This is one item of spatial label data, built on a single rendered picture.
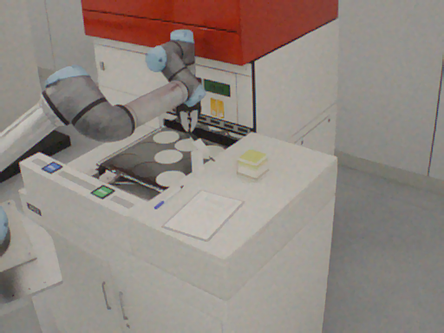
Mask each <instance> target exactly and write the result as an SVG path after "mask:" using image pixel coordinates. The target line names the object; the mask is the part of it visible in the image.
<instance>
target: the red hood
mask: <svg viewBox="0 0 444 333"><path fill-rule="evenodd" d="M338 3H339V0H81V4H82V19H83V24H84V29H85V34H84V35H85V36H96V37H100V38H105V39H108V40H113V41H117V42H125V43H129V44H132V43H133V44H138V45H142V46H148V47H151V48H155V47H156V46H160V45H162V44H164V43H166V42H169V41H171V39H170V37H171V33H172V32H173V31H175V30H179V29H188V30H190V31H192V33H193V41H194V56H197V57H203V58H207V59H212V60H215V61H220V62H229V63H233V65H237V66H241V67H242V66H244V65H246V64H247V63H248V62H251V61H253V60H255V59H257V58H259V57H260V56H262V55H264V54H266V53H268V52H270V51H272V50H274V49H275V48H277V47H279V46H281V45H283V44H285V43H287V42H289V41H291V40H292V39H294V38H295V39H296V38H298V37H300V36H302V35H304V34H306V33H308V32H309V31H310V30H312V29H314V28H316V27H320V26H322V25H324V24H326V23H327V22H328V21H330V20H332V19H334V18H338V17H339V15H338Z"/></svg>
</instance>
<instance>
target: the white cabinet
mask: <svg viewBox="0 0 444 333"><path fill-rule="evenodd" d="M19 194H20V198H21V201H22V205H23V211H24V215H25V217H26V218H28V219H30V220H32V221H33V222H35V223H37V224H38V225H39V226H41V227H42V228H43V229H45V230H46V231H47V233H48V234H49V235H50V237H51V238H52V239H53V244H54V247H55V252H56V256H57V259H58V264H59V268H60V273H61V276H62V279H63V284H60V285H58V286H55V287H53V288H51V289H49V290H47V295H48V296H49V301H50V305H51V308H52V311H53V315H54V318H55V322H56V324H57V327H58V329H59V330H60V331H61V332H62V333H322V328H323V315H324V301H325V298H326V288H327V278H328V274H329V260H330V247H331V232H332V231H333V218H334V203H335V198H336V195H334V196H333V197H332V198H331V199H330V200H329V201H328V202H327V203H326V204H325V205H324V206H323V207H322V208H321V209H320V210H319V211H318V212H317V213H316V214H315V215H314V216H313V217H312V218H311V219H310V220H309V221H308V222H307V223H306V224H305V225H304V227H303V228H302V229H301V230H300V231H299V232H298V233H297V234H295V235H294V236H293V237H292V238H291V239H290V240H289V241H288V242H287V243H286V244H285V245H283V246H282V247H281V248H280V249H279V250H278V251H277V252H276V253H275V254H274V255H273V256H272V257H271V258H270V259H269V260H268V261H267V262H266V263H265V264H264V265H263V266H262V267H261V268H260V269H259V270H258V271H257V272H256V273H255V274H254V275H252V276H251V277H250V278H249V279H248V280H247V281H246V282H245V283H244V284H243V285H241V286H240V287H239V288H238V289H237V290H236V291H235V292H234V293H233V294H232V295H231V296H230V297H228V298H227V299H222V298H220V297H218V296H216V295H214V294H212V293H211V292H209V291H206V290H204V289H202V288H199V287H198V286H196V285H194V284H191V283H189V282H187V281H186V280H185V279H183V278H181V277H178V276H176V275H174V274H172V273H171V272H169V271H167V270H165V269H163V268H161V267H159V266H158V265H155V264H152V263H150V262H149V261H147V260H145V259H144V258H141V257H139V256H137V255H135V254H133V255H132V254H130V253H128V252H126V251H124V250H122V249H121V248H119V247H117V246H115V245H112V244H110V243H109V242H108V241H106V240H104V239H102V238H99V237H97V236H95V235H94V234H93V233H91V232H88V231H86V230H84V229H83V228H82V227H80V226H79V225H77V224H75V223H73V222H71V221H69V220H67V219H65V218H64V217H62V216H60V215H58V214H56V213H54V212H52V211H50V210H49V209H47V208H45V206H43V205H41V204H39V203H37V202H35V201H34V200H33V199H30V198H28V197H26V196H24V195H23V194H21V193H19Z"/></svg>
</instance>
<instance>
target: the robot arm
mask: <svg viewBox="0 0 444 333"><path fill-rule="evenodd" d="M170 39H171V41H169V42H166V43H164V44H162V45H160V46H156V47H155V48H153V49H151V50H149V51H148V52H147V53H146V56H145V62H146V65H147V67H148V69H149V70H151V71H153V72H155V73H158V72H161V73H162V74H163V75H164V76H165V77H166V79H167V80H168V82H169V83H168V84H166V85H163V86H161V87H159V88H156V89H154V90H152V91H150V92H148V93H147V94H146V95H143V96H141V97H139V98H137V99H135V100H133V101H130V102H128V103H126V104H124V105H122V104H115V105H113V106H112V105H111V104H110V103H109V101H108V100H107V99H106V97H105V96H104V95H103V93H102V92H101V91H100V90H99V89H98V87H97V86H96V85H95V83H94V82H93V81H92V79H91V77H90V75H88V74H87V73H86V72H85V70H84V68H83V67H81V66H79V65H72V66H67V67H65V68H63V69H59V70H57V71H56V72H55V73H53V75H51V76H50V77H49V79H48V80H47V81H46V82H45V90H44V91H43V92H42V93H41V100H40V101H39V102H38V103H37V104H36V105H35V106H33V107H32V108H30V109H29V110H28V111H26V112H25V114H23V115H22V116H20V117H19V118H18V119H16V120H15V121H13V123H12V124H10V125H9V126H8V127H6V128H5V129H4V130H3V131H2V132H1V133H0V172H2V171H3V170H4V169H5V168H6V167H7V166H8V165H10V164H11V163H12V162H14V161H15V160H16V159H17V158H18V157H20V156H21V155H22V154H24V153H25V152H26V151H27V150H28V149H30V148H31V147H33V146H34V145H35V144H36V143H37V142H38V141H39V140H40V139H42V138H43V137H44V136H46V135H47V134H49V133H50V132H51V131H53V130H54V129H55V128H57V126H63V127H66V126H67V125H68V124H70V123H71V124H72V125H73V126H74V128H75V129H76V130H77V132H78V133H80V134H81V135H83V136H84V137H86V138H88V139H90V140H93V141H96V142H102V143H112V142H117V141H121V140H125V138H127V137H128V136H130V135H131V134H133V133H134V130H136V128H138V127H140V126H142V125H144V124H146V123H148V122H149V121H151V120H153V119H155V118H157V116H159V115H161V114H164V113H165V112H167V111H169V110H170V109H172V108H175V113H176V115H177V118H178V120H179V121H180V122H181V124H182V125H183V127H184V129H186V128H187V129H190V131H191V132H192V131H193V129H194V128H195V126H196V123H197V121H198V119H199V114H201V111H202V106H201V100H203V99H204V98H205V95H206V91H205V89H204V88H203V86H202V85H201V83H199V82H198V81H197V80H196V78H195V73H196V69H195V58H194V41H193V33H192V31H190V30H188V29H179V30H175V31H173V32H172V33H171V37H170ZM183 109H184V110H183ZM185 110H186V111H185ZM187 111H189V114H190V116H191V120H190V127H189V126H188V125H189V123H188V121H187V118H188V113H187ZM8 225H9V222H8V217H7V214H6V212H5V210H4V209H3V208H2V207H1V206H0V257H2V255H3V254H4V253H5V252H6V251H7V249H8V247H9V246H10V241H11V237H10V228H9V227H8Z"/></svg>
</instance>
